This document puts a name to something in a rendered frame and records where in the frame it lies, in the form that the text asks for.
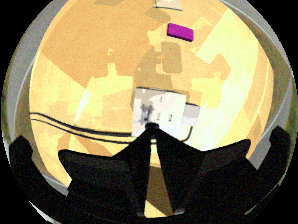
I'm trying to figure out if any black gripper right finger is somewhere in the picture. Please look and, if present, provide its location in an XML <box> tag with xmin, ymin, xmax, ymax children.
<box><xmin>156</xmin><ymin>129</ymin><xmax>251</xmax><ymax>213</ymax></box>

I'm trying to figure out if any purple rectangular block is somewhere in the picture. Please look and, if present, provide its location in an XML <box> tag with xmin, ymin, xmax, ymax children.
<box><xmin>166</xmin><ymin>23</ymin><xmax>194</xmax><ymax>43</ymax></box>

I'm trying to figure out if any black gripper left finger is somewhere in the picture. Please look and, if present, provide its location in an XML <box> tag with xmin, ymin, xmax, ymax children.
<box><xmin>57</xmin><ymin>129</ymin><xmax>150</xmax><ymax>216</ymax></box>

